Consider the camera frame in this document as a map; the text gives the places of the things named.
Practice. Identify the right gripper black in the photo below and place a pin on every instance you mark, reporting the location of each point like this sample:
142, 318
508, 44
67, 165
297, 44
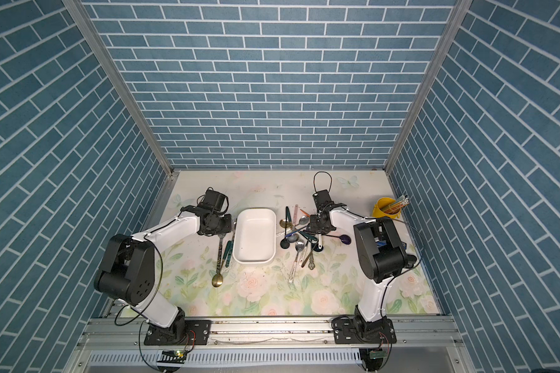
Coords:
313, 228

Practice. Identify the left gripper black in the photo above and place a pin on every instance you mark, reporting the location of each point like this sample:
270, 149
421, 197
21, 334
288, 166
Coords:
228, 228

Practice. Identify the white plastic storage box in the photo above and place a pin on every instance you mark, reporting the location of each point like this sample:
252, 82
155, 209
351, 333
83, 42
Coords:
255, 237

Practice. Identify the gold spoon dark green handle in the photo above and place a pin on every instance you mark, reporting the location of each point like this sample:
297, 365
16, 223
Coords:
217, 280

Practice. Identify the silver spoon green marbled handle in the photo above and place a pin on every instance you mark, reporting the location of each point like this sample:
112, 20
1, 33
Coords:
220, 253

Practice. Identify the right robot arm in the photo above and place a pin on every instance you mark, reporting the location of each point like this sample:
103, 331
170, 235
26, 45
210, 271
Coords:
382, 258

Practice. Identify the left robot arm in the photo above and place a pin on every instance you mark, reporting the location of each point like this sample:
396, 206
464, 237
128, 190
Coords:
128, 271

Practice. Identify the long silver spoon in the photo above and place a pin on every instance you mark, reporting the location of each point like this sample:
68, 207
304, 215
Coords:
299, 246

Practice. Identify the rainbow iridescent spoon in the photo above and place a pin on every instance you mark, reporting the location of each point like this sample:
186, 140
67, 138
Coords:
344, 239

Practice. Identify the black spoon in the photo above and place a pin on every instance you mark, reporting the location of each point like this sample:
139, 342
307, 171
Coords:
284, 243

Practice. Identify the small silver spoon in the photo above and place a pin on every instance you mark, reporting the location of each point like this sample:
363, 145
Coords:
309, 260

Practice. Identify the yellow cup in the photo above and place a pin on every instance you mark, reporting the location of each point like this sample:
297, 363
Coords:
378, 210

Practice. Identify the floral table mat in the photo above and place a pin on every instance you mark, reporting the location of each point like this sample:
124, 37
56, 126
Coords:
333, 287

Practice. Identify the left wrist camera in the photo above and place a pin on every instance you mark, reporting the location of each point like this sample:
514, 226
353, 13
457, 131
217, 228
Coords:
215, 201

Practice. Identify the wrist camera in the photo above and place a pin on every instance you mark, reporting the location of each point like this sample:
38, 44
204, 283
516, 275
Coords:
322, 199
215, 201

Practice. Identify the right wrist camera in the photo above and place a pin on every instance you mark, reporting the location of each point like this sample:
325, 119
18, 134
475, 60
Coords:
322, 199

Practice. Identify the aluminium front rail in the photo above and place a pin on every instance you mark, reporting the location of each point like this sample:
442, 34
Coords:
273, 332

